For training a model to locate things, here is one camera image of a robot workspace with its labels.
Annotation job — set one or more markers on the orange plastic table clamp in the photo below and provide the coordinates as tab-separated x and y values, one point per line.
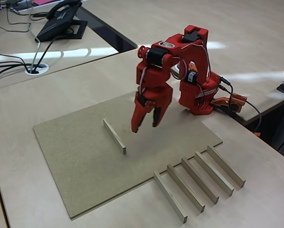
230	103

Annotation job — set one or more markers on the red robot arm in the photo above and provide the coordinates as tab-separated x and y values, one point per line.
203	59

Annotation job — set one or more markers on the pink paper sheet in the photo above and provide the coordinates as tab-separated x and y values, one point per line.
45	2

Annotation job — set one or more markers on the small orange plastic piece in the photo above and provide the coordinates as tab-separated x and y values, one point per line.
258	134

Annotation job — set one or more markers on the black desk phone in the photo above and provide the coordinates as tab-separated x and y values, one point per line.
54	26

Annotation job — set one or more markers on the brown fibreboard base panel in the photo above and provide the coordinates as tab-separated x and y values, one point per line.
85	154

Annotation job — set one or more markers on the black phone handset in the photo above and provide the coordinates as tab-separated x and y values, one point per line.
61	8

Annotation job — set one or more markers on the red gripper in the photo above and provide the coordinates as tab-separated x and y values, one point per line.
159	93

